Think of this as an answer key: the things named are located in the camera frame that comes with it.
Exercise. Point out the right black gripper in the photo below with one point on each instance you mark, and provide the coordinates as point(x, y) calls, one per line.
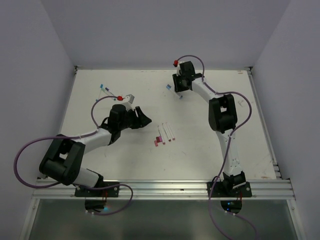
point(177, 87)

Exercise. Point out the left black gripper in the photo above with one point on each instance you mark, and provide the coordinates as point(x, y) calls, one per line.
point(140, 120)

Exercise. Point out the brown capped marker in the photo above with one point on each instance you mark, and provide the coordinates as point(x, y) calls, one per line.
point(166, 133)

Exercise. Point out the purple capped marker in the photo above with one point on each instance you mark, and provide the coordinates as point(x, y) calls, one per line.
point(161, 135)

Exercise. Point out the pink capped marker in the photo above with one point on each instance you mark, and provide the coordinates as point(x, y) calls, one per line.
point(170, 131)

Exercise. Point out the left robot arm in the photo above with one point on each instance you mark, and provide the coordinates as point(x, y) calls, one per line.
point(63, 159)

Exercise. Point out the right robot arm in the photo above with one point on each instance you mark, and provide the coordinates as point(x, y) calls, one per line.
point(222, 119)

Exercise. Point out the dark blue capped marker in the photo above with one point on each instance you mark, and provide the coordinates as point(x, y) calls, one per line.
point(109, 93)

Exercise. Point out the thin light blue marker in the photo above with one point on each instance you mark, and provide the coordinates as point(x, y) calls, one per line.
point(99, 94)

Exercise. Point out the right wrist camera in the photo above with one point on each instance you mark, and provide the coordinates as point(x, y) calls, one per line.
point(176, 64)

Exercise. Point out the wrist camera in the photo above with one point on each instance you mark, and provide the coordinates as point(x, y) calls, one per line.
point(128, 101)
point(176, 64)

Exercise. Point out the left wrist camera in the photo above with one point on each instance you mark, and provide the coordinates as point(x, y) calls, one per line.
point(128, 101)

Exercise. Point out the aluminium rail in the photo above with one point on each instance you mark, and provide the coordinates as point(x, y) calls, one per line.
point(272, 189)

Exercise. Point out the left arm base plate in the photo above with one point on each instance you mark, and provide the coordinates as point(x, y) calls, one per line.
point(104, 189)

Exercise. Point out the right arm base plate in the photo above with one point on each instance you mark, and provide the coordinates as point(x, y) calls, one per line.
point(220, 191)

